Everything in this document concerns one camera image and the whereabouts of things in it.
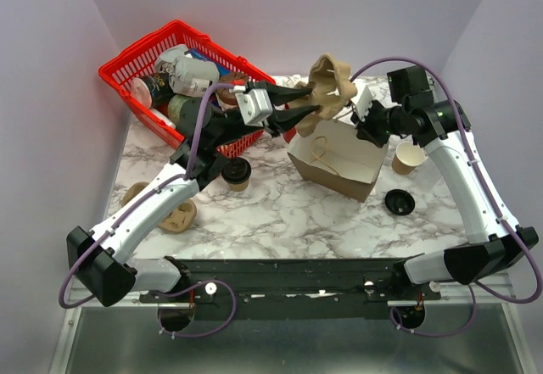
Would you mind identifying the black mounting base plate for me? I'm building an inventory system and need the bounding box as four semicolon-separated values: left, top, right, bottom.
87;257;495;322

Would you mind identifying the black plastic cup lid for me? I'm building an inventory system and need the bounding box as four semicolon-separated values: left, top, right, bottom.
221;157;252;184

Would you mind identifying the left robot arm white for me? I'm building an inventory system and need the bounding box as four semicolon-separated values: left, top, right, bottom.
66;81;318;307

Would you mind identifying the bundle of white wrapped straws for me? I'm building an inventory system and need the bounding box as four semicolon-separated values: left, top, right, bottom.
276;75;309;88

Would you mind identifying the grey paper wrapped package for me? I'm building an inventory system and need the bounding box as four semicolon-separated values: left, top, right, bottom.
154;44;220;97

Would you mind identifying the brown paper coffee cup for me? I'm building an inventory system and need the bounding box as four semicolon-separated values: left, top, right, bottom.
225;179;249;192

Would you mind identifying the red plastic shopping basket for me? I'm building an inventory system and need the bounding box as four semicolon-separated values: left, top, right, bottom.
98;20;274;148

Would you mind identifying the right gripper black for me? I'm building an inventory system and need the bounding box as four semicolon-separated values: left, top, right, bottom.
350;96;408;148

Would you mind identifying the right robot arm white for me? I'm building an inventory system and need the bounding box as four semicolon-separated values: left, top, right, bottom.
351;65;539;299

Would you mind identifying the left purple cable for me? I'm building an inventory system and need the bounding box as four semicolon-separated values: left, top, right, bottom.
58;82;238;339

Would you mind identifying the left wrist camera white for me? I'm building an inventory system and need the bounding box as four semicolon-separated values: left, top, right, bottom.
236;89;273;126

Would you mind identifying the tilted empty paper cup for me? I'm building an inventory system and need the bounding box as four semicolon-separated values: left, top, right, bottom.
391;142;426;176

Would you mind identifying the black printed can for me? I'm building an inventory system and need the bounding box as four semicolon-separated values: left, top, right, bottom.
131;72;174;109

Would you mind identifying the cardboard cup carrier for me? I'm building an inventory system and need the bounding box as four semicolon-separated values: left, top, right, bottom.
289;54;357;137
121;181;197;234

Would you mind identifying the aluminium rail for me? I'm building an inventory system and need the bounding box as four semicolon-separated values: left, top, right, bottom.
67;274;517;308

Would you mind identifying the green round melon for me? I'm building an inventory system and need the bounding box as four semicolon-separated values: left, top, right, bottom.
167;94;191;126

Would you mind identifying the brown paper takeout bag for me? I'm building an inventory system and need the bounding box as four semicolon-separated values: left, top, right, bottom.
288;118;389;203

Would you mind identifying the brown lidded tub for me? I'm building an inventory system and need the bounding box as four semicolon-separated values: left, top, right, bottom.
216;72;249;106

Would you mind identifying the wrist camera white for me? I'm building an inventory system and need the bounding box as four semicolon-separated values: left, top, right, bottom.
351;81;373;122
236;89;273;126

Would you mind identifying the black plastic lid on table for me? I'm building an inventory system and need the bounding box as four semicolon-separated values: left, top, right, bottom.
384;189;416;216

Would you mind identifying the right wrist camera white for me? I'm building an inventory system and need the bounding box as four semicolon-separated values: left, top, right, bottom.
351;81;373;122

